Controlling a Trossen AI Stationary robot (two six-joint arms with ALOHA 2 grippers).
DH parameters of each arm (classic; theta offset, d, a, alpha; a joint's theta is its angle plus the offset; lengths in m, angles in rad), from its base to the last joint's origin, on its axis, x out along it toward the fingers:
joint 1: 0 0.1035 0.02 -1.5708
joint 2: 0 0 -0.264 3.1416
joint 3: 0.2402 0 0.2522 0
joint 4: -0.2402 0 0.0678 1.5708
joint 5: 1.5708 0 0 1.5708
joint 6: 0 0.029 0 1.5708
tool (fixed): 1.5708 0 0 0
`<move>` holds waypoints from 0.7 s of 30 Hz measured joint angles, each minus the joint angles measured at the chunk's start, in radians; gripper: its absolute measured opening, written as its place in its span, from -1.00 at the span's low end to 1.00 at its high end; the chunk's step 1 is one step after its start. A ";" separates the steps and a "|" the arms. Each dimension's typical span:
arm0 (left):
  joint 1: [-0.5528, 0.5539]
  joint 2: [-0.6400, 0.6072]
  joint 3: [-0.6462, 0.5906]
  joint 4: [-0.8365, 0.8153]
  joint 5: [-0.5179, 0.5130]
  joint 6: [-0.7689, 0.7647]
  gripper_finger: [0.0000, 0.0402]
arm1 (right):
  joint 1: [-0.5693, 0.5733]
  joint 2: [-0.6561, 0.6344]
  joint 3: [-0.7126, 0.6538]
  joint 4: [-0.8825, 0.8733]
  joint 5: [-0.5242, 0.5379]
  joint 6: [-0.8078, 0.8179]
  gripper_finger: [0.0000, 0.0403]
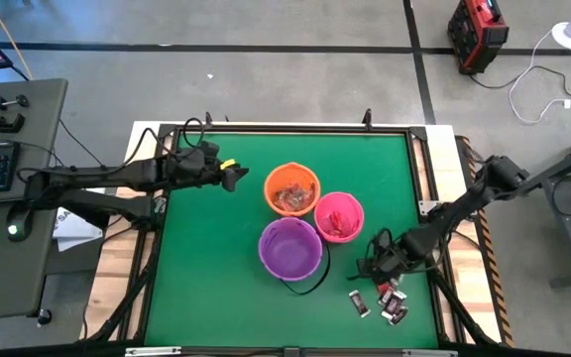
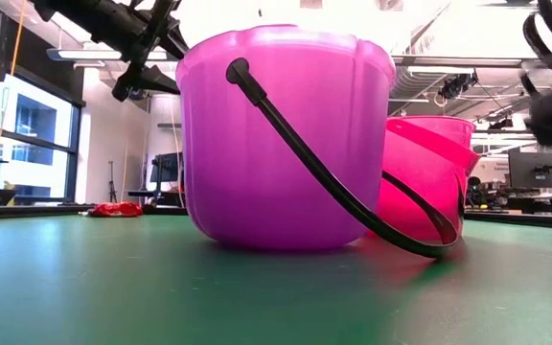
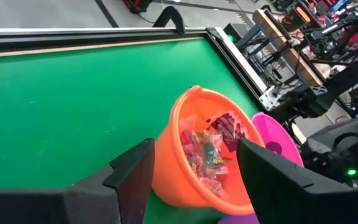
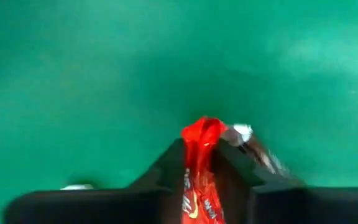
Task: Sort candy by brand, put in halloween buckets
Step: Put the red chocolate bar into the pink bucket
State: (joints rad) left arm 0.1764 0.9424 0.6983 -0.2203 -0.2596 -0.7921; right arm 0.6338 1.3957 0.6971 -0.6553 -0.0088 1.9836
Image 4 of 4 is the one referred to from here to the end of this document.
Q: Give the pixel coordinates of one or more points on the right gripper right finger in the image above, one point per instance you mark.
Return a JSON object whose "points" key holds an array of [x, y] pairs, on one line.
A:
{"points": [[238, 180]]}

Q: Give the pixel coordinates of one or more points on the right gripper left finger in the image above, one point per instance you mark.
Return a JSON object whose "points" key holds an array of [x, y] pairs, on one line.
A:
{"points": [[172, 174]]}

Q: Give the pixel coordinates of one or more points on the red KitKat candy bar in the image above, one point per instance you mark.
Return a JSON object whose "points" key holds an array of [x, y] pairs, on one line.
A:
{"points": [[200, 193]]}

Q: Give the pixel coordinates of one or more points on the dark mini chocolate bar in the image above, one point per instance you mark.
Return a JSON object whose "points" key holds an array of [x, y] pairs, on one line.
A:
{"points": [[244, 132]]}

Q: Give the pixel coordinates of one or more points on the green table mat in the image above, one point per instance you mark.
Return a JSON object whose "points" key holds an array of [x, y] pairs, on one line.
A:
{"points": [[104, 77]]}

